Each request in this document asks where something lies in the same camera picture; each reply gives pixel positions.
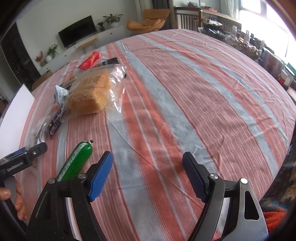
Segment bagged bread loaf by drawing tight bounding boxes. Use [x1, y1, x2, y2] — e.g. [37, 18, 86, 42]
[62, 64, 126, 120]

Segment wooden side table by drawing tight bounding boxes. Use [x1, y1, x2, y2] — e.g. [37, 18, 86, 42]
[201, 9, 242, 32]

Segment black glass cabinet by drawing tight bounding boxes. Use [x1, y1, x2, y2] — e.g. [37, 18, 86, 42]
[1, 23, 41, 91]

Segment red flower vase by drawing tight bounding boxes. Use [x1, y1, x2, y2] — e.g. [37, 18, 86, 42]
[35, 51, 46, 68]

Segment black long snack packet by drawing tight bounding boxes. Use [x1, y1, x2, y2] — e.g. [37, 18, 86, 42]
[61, 57, 120, 88]

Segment red snack packet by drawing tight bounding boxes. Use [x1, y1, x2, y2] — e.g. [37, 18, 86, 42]
[78, 51, 102, 70]

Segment snickers chocolate bar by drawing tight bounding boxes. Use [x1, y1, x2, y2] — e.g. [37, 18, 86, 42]
[49, 106, 65, 138]

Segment striped pink grey tablecloth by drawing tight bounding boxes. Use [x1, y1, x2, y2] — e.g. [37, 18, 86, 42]
[16, 30, 295, 240]

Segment white tv cabinet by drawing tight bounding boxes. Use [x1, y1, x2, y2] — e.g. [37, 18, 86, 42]
[39, 25, 126, 75]

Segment wooden bench stool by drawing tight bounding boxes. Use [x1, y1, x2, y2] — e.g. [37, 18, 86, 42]
[75, 38, 99, 54]

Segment green plant white vase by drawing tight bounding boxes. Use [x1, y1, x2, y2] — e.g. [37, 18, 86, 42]
[45, 44, 58, 63]

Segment green potted plant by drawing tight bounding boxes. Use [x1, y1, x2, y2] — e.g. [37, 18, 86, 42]
[103, 14, 123, 28]

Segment small dark potted plant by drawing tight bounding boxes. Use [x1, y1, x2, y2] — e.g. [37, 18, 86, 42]
[97, 21, 105, 32]

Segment black television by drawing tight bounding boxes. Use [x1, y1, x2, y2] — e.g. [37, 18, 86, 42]
[58, 16, 97, 48]

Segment wooden railing chair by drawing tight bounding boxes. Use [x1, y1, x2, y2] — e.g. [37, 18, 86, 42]
[174, 7, 203, 32]

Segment bagged brown biscuits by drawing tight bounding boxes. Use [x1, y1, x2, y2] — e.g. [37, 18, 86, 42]
[25, 113, 52, 149]

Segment green sausage stick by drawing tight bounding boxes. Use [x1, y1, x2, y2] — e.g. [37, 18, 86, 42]
[56, 140, 93, 182]

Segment person's left hand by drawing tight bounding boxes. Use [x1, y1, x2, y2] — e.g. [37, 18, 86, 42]
[0, 182, 28, 220]

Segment white blue snack pouch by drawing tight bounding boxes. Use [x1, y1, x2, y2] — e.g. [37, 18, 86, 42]
[54, 85, 68, 107]

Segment brown cardboard box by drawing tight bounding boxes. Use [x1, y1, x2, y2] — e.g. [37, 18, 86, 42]
[32, 70, 53, 90]

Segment white cardboard box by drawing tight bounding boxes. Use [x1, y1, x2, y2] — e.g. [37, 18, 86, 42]
[0, 85, 35, 158]

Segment orange fluffy cushion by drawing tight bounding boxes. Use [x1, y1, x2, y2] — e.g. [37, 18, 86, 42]
[262, 206, 287, 233]

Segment orange lounge chair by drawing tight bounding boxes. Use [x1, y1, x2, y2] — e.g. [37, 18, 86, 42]
[126, 9, 171, 34]

